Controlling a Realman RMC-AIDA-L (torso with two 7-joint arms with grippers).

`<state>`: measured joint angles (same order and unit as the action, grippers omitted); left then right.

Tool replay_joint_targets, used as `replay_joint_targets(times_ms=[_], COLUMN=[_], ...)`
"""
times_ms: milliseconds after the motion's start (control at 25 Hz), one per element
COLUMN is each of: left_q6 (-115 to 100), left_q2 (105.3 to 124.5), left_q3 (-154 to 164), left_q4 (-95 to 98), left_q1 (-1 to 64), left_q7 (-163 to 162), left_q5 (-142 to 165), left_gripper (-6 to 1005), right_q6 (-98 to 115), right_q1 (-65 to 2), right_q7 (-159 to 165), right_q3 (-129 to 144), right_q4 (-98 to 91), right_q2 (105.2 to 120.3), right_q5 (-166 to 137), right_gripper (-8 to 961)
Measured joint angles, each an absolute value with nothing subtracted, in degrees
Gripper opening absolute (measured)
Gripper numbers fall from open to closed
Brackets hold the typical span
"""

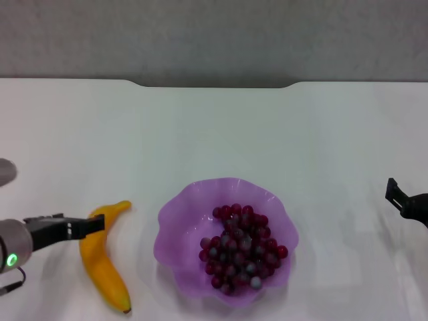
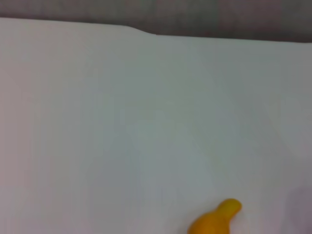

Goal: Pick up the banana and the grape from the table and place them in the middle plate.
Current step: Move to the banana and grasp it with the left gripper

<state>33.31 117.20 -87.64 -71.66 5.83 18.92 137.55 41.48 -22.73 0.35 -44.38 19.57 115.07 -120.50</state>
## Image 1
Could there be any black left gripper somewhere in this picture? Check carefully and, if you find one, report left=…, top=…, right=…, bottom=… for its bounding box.
left=23, top=212, right=106, bottom=252

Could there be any left wrist cable with plug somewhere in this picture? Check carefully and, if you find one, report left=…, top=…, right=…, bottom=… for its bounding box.
left=0, top=266, right=28, bottom=296

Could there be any purple wavy plastic bowl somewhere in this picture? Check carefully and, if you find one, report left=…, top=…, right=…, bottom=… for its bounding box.
left=152, top=177, right=300, bottom=308

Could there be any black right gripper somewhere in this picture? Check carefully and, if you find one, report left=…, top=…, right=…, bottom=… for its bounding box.
left=385, top=177, right=428, bottom=230

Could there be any yellow banana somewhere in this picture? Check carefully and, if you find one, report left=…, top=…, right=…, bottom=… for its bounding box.
left=79, top=200, right=133, bottom=314

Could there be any dark red grape bunch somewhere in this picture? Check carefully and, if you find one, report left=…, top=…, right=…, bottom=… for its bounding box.
left=198, top=203, right=290, bottom=297

